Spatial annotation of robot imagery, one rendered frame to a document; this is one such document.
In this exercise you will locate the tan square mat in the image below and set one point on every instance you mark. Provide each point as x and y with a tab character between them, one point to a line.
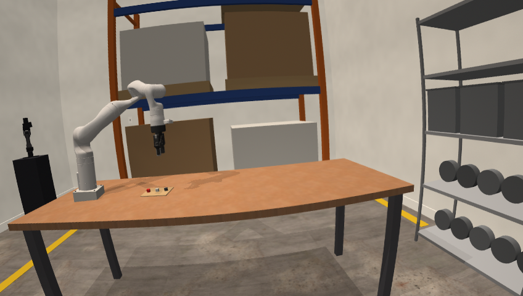
161	192

